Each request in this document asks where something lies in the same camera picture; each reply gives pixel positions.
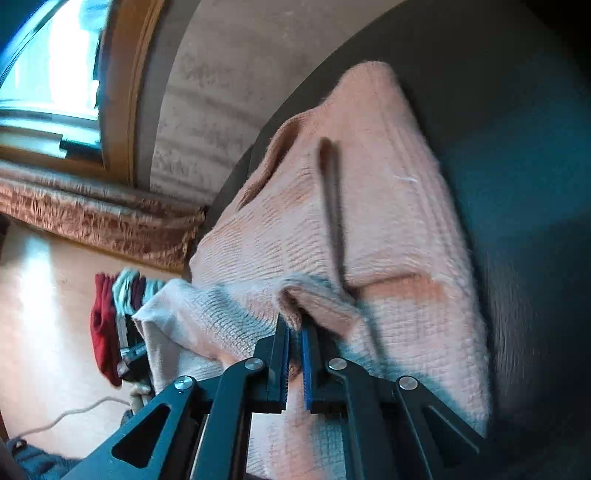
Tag pink knitted sweater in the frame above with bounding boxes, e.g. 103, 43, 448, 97
132, 60, 492, 480

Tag pile of red clothes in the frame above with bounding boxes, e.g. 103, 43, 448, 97
89, 268, 165, 387

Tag brown patterned curtain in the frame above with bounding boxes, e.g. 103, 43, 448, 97
1, 161, 204, 271

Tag bright window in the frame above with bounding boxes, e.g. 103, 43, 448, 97
1, 1, 111, 164

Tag white cable on floor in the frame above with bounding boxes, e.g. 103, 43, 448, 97
11, 396, 133, 441

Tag wooden window frame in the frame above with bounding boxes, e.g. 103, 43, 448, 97
1, 1, 165, 185

